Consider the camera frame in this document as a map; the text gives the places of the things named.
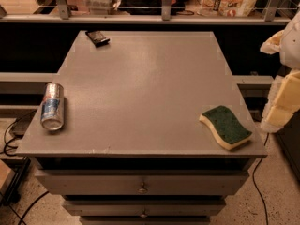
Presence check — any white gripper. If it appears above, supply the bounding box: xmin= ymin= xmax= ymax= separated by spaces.
xmin=260 ymin=12 xmax=300 ymax=133

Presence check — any silver blue redbull can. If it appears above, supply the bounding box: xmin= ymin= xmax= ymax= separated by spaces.
xmin=40 ymin=82 xmax=64 ymax=131

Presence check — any metal railing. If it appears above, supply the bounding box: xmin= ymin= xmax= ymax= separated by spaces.
xmin=0 ymin=0 xmax=300 ymax=25

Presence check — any green yellow sponge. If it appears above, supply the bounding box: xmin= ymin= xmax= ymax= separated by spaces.
xmin=199 ymin=106 xmax=252 ymax=151

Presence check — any grey drawer cabinet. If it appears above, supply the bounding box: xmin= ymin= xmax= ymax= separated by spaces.
xmin=18 ymin=31 xmax=266 ymax=225

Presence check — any top drawer metal knob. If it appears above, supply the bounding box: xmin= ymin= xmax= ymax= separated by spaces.
xmin=138 ymin=182 xmax=148 ymax=194

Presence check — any drawer metal knob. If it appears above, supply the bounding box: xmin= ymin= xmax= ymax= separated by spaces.
xmin=138 ymin=182 xmax=148 ymax=194
xmin=140 ymin=208 xmax=148 ymax=218

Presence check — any dark snack bar wrapper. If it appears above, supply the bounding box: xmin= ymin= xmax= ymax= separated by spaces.
xmin=85 ymin=31 xmax=110 ymax=48

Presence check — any lower drawer metal knob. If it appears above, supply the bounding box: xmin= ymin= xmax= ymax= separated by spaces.
xmin=140 ymin=208 xmax=148 ymax=218

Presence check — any black cable right floor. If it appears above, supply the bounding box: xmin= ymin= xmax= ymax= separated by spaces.
xmin=251 ymin=132 xmax=271 ymax=225

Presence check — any black bag behind rail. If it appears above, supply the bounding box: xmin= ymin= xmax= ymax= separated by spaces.
xmin=118 ymin=0 xmax=187 ymax=15

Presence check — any black cables left floor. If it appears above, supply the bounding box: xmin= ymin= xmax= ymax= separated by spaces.
xmin=0 ymin=109 xmax=51 ymax=225

